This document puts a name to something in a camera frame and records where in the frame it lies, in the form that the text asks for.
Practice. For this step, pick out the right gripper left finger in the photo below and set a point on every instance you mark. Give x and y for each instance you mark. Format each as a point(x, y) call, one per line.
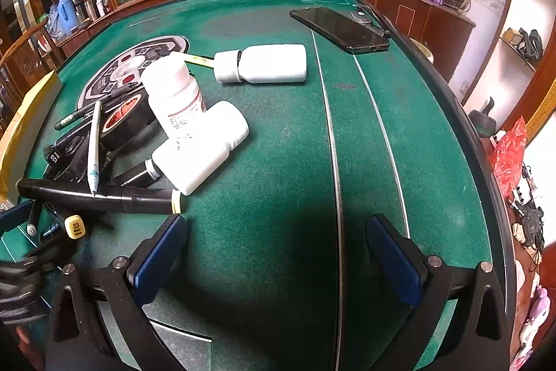
point(78, 338)

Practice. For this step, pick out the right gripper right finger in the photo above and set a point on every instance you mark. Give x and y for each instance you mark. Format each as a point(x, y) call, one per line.
point(478, 336)

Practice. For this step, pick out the black marker yellow cap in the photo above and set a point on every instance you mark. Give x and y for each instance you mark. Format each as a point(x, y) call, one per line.
point(74, 225)

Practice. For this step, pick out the black marker yellow band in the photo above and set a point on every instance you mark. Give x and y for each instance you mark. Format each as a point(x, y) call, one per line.
point(110, 199)

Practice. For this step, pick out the white pen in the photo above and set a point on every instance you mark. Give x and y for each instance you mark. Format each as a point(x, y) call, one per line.
point(93, 149)

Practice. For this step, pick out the black tape roll red core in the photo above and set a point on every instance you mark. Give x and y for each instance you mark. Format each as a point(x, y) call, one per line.
point(126, 121)

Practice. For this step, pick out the white bottle with label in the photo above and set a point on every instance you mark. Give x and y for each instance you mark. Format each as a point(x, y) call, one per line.
point(173, 94)

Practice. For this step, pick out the red plastic bag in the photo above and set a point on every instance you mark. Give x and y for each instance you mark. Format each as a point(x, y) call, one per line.
point(507, 158)

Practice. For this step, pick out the round grey black coaster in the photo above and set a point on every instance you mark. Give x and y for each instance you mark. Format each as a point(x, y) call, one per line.
point(127, 67)

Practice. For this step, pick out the blue kettle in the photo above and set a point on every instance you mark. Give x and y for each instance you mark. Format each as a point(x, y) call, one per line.
point(62, 19)

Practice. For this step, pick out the black smartphone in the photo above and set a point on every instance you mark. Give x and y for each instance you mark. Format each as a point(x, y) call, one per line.
point(347, 34)

